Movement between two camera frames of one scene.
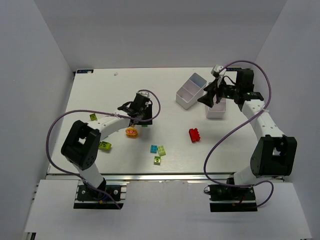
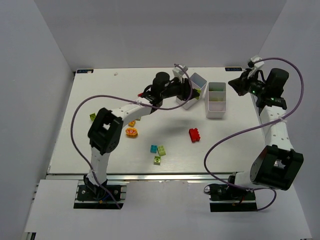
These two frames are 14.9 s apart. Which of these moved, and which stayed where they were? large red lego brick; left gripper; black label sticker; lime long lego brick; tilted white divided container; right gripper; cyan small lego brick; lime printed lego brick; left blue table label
Moved: lime long lego brick; right gripper; left gripper
Stayed: cyan small lego brick; lime printed lego brick; tilted white divided container; left blue table label; large red lego brick; black label sticker
